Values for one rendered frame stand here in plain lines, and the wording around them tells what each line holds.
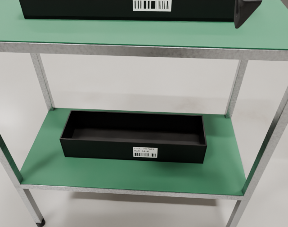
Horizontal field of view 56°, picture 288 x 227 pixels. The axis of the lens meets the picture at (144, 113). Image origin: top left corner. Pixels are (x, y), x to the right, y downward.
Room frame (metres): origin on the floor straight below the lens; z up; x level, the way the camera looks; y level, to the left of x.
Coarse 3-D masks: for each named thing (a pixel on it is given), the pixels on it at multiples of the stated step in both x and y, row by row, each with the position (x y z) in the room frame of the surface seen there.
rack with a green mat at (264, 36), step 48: (0, 0) 0.83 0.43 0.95; (0, 48) 0.58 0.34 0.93; (48, 48) 0.57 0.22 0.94; (96, 48) 0.56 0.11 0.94; (144, 48) 0.56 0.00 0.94; (192, 48) 0.55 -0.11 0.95; (240, 48) 0.55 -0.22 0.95; (48, 96) 1.01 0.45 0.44; (0, 144) 0.59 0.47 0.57; (48, 144) 0.79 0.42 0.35; (144, 192) 0.56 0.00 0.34; (192, 192) 0.55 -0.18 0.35; (240, 192) 0.55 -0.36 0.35
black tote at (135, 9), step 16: (32, 0) 0.70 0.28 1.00; (48, 0) 0.70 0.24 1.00; (64, 0) 0.70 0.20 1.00; (80, 0) 0.69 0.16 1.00; (96, 0) 0.69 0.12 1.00; (112, 0) 0.69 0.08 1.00; (128, 0) 0.69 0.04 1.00; (144, 0) 0.69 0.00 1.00; (160, 0) 0.69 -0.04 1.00; (176, 0) 0.69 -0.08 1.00; (192, 0) 0.69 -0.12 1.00; (208, 0) 0.68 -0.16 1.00; (224, 0) 0.68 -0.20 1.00; (32, 16) 0.70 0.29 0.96; (48, 16) 0.70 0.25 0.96; (64, 16) 0.70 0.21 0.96; (80, 16) 0.69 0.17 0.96; (96, 16) 0.69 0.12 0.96; (112, 16) 0.69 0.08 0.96; (128, 16) 0.69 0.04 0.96; (144, 16) 0.69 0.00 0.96; (160, 16) 0.69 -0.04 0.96; (176, 16) 0.69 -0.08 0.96; (192, 16) 0.69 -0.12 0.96; (208, 16) 0.68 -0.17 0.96; (224, 16) 0.68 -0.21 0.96
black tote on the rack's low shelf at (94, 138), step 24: (72, 120) 0.87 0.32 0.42; (96, 120) 0.88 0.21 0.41; (120, 120) 0.87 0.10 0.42; (144, 120) 0.86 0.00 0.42; (168, 120) 0.86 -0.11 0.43; (192, 120) 0.85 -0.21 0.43; (72, 144) 0.71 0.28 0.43; (96, 144) 0.71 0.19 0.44; (120, 144) 0.70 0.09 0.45; (144, 144) 0.70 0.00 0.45; (168, 144) 0.69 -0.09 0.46; (192, 144) 0.69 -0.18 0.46
